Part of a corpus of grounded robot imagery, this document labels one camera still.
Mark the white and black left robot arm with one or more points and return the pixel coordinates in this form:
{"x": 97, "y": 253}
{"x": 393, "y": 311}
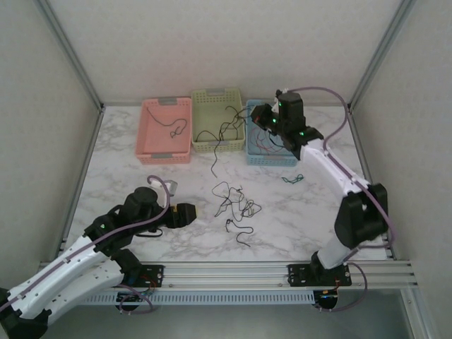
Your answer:
{"x": 88, "y": 282}

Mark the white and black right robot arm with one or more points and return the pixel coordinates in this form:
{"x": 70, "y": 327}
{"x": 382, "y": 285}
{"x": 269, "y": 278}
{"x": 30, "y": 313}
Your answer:
{"x": 319, "y": 160}

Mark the blue plastic basket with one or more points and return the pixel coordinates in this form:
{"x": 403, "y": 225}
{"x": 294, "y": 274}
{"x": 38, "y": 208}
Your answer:
{"x": 261, "y": 160}

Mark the green plastic basket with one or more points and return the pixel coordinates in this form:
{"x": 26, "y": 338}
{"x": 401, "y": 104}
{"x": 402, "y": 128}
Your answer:
{"x": 203, "y": 147}

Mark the pink plastic basket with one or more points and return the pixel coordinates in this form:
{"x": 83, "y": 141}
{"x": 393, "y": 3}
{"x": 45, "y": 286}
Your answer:
{"x": 159, "y": 141}

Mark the small controller circuit board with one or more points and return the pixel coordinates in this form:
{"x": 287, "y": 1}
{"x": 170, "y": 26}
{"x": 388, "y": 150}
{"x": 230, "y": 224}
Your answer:
{"x": 132, "y": 298}
{"x": 326, "y": 296}

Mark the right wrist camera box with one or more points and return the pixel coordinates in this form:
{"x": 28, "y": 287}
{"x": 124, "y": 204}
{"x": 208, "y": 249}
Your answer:
{"x": 282, "y": 92}

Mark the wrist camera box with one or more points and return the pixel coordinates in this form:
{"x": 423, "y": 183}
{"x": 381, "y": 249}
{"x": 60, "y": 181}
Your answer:
{"x": 282, "y": 92}
{"x": 171, "y": 187}

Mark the aluminium table back rail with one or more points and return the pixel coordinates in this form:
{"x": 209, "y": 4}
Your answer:
{"x": 318, "y": 104}

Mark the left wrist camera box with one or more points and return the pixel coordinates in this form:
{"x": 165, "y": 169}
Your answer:
{"x": 171, "y": 187}

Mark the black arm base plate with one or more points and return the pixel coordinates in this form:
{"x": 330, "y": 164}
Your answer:
{"x": 155, "y": 273}
{"x": 298, "y": 273}

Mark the aluminium mounting rail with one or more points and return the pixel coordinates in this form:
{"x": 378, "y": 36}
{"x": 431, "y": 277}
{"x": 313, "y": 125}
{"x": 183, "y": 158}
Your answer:
{"x": 226, "y": 273}

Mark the aluminium frame corner post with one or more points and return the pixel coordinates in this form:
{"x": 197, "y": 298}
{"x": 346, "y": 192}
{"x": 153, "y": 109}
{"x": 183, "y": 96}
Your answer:
{"x": 72, "y": 53}
{"x": 379, "y": 53}

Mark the aluminium lower frame bar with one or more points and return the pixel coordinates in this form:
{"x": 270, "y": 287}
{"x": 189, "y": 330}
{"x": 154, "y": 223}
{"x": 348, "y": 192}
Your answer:
{"x": 411, "y": 314}

